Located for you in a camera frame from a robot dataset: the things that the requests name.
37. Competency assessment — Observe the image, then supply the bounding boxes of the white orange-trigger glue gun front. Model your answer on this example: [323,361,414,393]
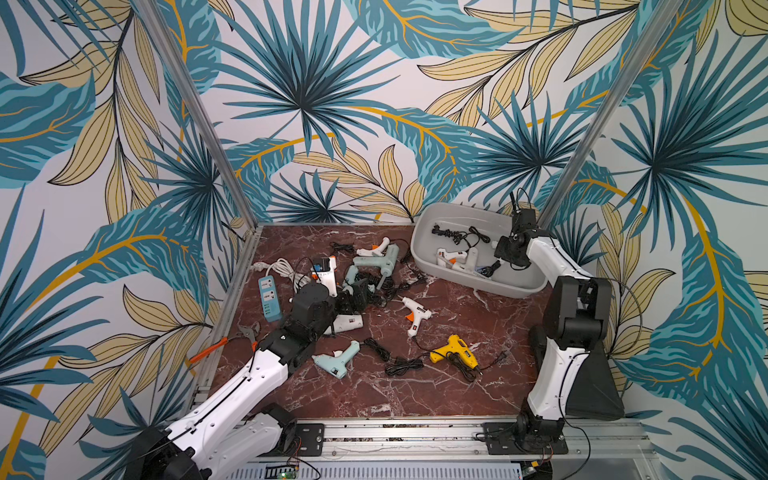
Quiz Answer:
[436,248,468,269]

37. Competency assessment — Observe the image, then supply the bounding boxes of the white small glue gun pair-left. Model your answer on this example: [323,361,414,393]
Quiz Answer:
[401,297,434,338]

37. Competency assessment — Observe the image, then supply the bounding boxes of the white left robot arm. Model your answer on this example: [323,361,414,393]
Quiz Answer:
[124,283,337,479]

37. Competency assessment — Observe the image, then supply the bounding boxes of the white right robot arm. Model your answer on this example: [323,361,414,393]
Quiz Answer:
[494,230,613,441]

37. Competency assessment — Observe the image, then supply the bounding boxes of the large white pink-tip glue gun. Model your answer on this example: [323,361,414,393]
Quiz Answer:
[324,314,364,336]

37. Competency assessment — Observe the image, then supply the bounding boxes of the grey plastic storage box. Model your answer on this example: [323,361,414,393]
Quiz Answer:
[410,203,547,298]

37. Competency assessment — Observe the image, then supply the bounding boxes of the mint green small glue gun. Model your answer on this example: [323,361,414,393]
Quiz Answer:
[312,340,360,380]

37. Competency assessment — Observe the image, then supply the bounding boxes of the white glue gun at back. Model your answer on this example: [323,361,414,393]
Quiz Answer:
[356,237,390,257]

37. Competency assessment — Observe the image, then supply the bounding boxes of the mint green large glue gun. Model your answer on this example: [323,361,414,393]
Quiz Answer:
[344,244,400,289]

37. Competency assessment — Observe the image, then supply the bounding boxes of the yellow glue gun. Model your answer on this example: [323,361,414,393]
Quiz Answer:
[429,335,479,370]

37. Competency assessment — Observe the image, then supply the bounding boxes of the blue white power strip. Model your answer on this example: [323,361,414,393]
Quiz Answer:
[258,275,282,323]

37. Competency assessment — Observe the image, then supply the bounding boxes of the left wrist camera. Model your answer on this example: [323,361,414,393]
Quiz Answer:
[311,256,338,297]

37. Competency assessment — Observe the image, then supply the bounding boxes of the white coiled power cable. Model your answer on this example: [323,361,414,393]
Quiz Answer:
[250,257,314,293]

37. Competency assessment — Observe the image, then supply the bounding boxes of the orange handled pliers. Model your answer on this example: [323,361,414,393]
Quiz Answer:
[188,337,229,366]

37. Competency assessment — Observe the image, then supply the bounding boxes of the aluminium front rail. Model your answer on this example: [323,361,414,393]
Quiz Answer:
[143,416,655,480]

